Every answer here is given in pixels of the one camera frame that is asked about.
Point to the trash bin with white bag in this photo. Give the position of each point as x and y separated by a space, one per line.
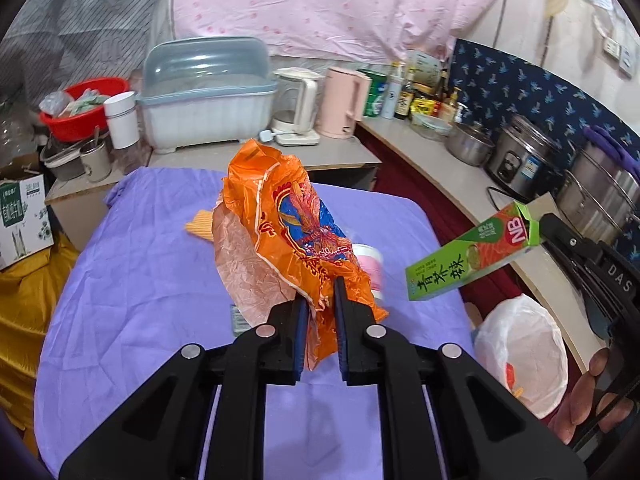
520 345

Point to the orange printed snack bag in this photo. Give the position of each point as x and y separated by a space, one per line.
275 239

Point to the navy floral cloth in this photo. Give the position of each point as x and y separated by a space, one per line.
494 86

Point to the glass electric kettle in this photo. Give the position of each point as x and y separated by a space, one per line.
295 108

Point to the soy sauce bottle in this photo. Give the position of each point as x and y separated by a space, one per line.
406 95

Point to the steel rice cooker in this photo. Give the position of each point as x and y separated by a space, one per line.
522 162

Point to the pink white paper cup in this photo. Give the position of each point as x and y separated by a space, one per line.
371 262

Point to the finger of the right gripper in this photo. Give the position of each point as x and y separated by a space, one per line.
608 283

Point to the pink electric kettle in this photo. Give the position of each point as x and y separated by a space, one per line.
344 98

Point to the person right hand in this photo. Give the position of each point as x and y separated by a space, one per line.
577 405

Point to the small steel pot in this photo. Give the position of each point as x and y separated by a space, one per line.
469 144

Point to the purple tablecloth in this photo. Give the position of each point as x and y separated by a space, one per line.
143 287

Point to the green tin can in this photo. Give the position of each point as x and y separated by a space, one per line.
375 98

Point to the large steel steamer pot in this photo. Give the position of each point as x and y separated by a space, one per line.
600 193

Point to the dark green drink carton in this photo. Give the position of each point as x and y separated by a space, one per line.
239 324

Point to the pink dotted curtain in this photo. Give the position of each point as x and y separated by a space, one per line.
368 31

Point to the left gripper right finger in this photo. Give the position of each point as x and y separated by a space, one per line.
442 415

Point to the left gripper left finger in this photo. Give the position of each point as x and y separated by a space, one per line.
202 413

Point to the cardboard box green print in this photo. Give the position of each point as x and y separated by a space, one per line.
25 227

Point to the white cup container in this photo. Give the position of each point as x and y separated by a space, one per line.
122 123

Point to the white thermos bottle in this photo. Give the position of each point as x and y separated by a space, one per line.
395 80

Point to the green tea carton box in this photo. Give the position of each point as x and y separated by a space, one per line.
487 247

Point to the red plastic basin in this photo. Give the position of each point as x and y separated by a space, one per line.
85 112

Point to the red velvet curtain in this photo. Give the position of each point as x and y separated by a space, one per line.
430 204

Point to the dish rack with grey lid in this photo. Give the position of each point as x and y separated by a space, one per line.
205 90

